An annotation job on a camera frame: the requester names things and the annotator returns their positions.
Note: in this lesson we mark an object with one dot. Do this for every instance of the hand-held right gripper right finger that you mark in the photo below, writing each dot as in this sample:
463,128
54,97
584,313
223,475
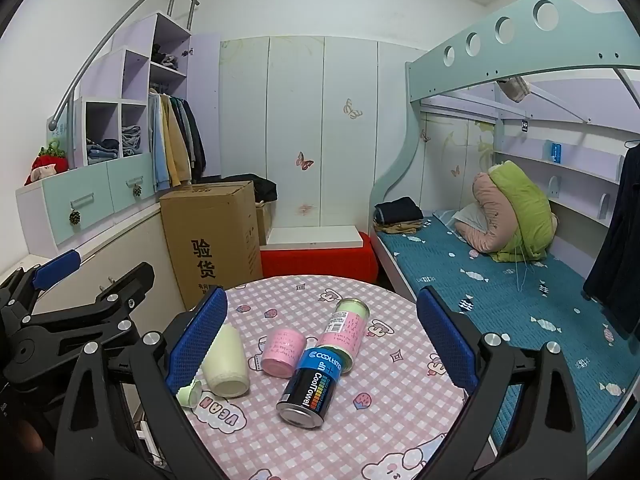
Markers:
445,340

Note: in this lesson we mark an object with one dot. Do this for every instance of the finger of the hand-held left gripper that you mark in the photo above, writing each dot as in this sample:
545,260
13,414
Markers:
55,266
127,285

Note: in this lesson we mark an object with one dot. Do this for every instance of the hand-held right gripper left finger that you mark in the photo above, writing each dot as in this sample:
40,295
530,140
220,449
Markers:
197,340

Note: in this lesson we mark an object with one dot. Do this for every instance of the cream cup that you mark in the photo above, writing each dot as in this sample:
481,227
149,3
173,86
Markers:
225,360

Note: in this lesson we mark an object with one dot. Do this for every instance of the short pink cup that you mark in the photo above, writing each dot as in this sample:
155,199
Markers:
282,352

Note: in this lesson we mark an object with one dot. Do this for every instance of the tall pink green cup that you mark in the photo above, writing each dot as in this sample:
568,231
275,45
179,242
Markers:
346,330

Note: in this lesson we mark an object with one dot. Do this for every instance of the blue printed bed sheet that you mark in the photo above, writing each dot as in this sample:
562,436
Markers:
450,270

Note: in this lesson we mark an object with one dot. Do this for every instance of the large cardboard box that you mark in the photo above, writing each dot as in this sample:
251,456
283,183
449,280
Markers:
210,240

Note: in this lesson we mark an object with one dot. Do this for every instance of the red plush toy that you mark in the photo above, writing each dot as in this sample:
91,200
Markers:
47,165

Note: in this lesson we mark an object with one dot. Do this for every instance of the black can blue lid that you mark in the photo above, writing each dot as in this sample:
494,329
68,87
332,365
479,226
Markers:
305,390

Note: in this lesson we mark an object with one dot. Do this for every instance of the tan folded clothes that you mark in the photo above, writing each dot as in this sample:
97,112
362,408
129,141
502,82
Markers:
400,229

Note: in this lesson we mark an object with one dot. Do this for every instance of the folded blue jeans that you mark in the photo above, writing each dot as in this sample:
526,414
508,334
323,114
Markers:
102,151
131,142

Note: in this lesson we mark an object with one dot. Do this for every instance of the white pillow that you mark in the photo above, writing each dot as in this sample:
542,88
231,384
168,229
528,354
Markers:
469,217

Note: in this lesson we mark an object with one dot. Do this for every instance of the small cardboard box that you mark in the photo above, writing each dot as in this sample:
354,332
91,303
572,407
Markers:
263,225

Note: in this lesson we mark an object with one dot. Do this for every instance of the dark folded clothes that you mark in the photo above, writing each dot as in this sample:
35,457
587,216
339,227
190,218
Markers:
397,208

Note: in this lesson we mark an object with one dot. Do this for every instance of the light blue hanging shirt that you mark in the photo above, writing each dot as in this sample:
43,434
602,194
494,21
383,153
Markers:
157,145

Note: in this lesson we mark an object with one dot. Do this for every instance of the red storage box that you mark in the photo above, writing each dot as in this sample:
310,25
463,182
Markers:
320,262

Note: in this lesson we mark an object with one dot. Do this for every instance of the yellow hanging garment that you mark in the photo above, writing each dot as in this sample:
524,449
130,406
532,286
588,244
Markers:
176,145

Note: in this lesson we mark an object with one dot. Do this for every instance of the pink quilt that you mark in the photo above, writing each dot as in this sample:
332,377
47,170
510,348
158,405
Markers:
482,195

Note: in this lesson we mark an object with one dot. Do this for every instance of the green quilt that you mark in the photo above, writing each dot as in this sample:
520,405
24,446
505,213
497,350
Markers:
527,210

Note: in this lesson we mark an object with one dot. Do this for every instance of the dark hanging jacket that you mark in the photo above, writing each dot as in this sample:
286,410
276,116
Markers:
196,145

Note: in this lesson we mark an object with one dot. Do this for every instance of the white board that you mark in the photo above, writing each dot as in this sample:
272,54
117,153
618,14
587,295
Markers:
315,236

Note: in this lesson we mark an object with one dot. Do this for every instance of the black cloth bag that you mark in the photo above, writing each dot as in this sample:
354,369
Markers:
260,187

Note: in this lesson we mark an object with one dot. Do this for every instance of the dark hanging garment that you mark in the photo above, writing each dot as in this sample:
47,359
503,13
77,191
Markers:
620,240

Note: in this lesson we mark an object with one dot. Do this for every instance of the butterfly sticker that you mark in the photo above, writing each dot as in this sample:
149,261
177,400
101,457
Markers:
353,108
304,161

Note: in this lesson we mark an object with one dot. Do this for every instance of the purple stair cabinet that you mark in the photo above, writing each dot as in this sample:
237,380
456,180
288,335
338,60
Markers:
135,67

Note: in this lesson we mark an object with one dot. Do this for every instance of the grey metal handrail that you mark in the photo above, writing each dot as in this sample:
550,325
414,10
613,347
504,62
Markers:
100,55

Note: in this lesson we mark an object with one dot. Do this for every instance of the small blue box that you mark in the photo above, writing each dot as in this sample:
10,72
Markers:
553,151

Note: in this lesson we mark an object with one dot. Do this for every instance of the purple bed shelf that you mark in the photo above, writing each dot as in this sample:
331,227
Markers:
580,165

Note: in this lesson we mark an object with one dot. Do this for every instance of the dark clothes pile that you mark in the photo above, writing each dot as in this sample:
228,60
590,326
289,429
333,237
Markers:
165,55

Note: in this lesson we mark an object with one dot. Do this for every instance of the white wardrobe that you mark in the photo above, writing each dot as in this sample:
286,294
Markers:
300,110

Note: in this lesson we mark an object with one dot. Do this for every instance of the grey pouch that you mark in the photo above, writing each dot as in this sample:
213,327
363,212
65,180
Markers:
515,88

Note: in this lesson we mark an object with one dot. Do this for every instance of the teal bunk bed frame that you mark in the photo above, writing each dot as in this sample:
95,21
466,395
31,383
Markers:
480,65

